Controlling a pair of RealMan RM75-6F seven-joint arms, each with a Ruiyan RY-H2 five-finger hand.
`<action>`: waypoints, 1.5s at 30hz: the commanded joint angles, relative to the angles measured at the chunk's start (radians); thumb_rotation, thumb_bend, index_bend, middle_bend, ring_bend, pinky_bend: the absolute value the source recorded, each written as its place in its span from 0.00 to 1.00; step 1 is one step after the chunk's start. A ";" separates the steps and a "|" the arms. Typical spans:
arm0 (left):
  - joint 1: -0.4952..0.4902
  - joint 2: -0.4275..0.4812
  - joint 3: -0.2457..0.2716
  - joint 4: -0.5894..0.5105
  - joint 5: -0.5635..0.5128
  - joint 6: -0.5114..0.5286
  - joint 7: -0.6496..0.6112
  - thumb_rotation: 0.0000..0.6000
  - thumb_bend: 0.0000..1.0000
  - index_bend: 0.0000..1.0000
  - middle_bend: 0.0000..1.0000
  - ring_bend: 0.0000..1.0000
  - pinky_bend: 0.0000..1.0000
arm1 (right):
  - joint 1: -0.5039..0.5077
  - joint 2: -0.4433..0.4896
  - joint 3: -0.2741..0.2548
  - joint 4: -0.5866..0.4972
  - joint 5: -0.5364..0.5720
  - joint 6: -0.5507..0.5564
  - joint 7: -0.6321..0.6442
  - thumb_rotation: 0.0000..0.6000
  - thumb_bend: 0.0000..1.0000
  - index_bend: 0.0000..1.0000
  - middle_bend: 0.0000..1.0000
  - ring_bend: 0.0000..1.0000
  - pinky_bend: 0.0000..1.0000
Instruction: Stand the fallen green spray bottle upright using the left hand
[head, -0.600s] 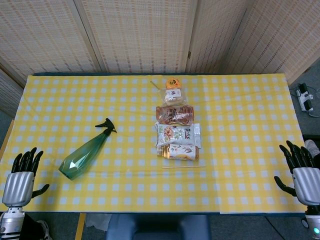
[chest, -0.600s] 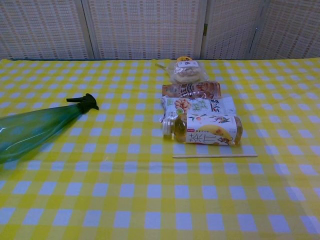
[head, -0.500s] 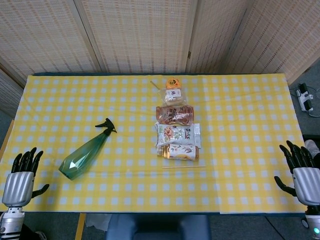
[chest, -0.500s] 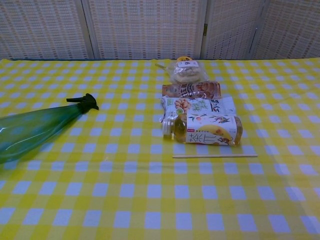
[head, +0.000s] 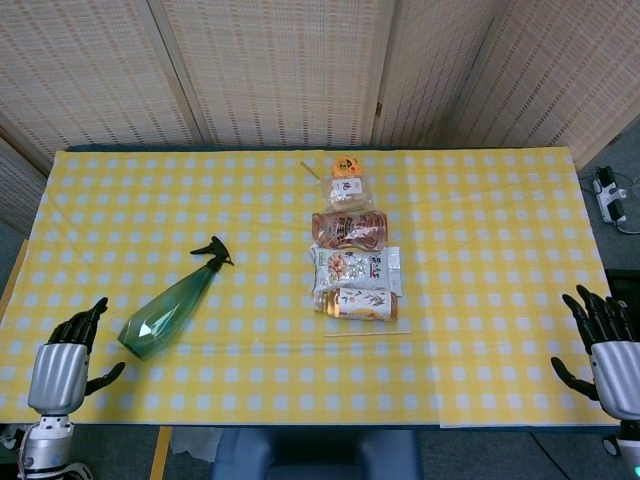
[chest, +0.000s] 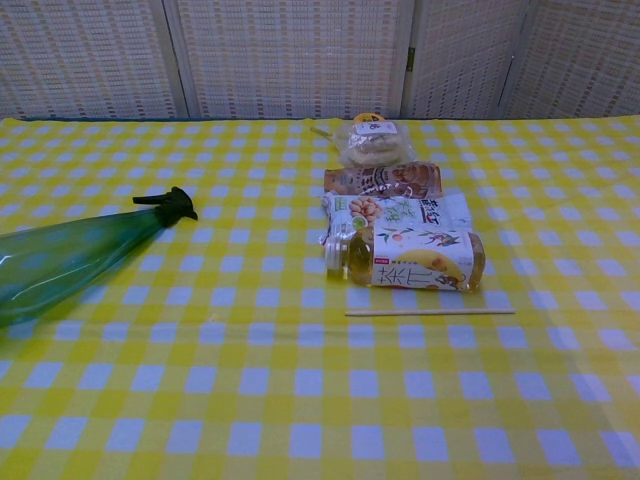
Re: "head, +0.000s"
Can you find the long thin wooden stick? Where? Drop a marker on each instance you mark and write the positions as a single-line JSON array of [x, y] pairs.
[[367, 333]]

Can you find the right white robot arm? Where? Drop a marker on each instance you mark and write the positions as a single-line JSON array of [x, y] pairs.
[[627, 442]]

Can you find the black box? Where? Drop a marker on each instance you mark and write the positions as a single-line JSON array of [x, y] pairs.
[[625, 287]]

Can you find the white power strip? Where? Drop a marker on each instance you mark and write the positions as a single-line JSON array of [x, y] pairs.
[[609, 197]]

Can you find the orange round snack package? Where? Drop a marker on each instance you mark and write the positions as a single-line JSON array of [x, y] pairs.
[[347, 166]]

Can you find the yellow floor tape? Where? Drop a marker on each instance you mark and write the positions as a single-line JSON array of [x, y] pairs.
[[161, 452]]

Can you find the clear bag of rice cakes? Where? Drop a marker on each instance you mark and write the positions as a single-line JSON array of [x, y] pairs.
[[346, 192]]

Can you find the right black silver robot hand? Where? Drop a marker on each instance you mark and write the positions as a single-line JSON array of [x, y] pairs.
[[617, 372]]

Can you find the brown snack packet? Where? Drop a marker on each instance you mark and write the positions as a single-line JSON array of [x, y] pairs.
[[350, 229]]

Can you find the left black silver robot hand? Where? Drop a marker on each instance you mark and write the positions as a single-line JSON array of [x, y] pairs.
[[59, 372]]

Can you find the yellow white checked tablecloth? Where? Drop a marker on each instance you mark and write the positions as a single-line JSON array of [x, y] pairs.
[[250, 360]]

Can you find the green plastic bottle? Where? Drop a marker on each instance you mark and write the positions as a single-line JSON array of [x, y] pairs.
[[165, 310]]

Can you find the short wooden stick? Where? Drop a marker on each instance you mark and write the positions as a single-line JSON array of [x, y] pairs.
[[311, 168]]

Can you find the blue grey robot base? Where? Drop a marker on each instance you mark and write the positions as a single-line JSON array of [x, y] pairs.
[[320, 455]]

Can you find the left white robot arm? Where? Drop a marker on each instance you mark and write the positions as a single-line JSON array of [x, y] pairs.
[[42, 445]]

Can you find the woven folding screen panel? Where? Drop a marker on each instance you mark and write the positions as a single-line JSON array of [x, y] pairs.
[[95, 75], [280, 70], [560, 80], [430, 75], [17, 190]]

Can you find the tea bottle with white label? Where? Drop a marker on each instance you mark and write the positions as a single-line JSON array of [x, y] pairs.
[[357, 302]]

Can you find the white peanut snack bag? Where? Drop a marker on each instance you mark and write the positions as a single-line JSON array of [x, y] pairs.
[[357, 267]]

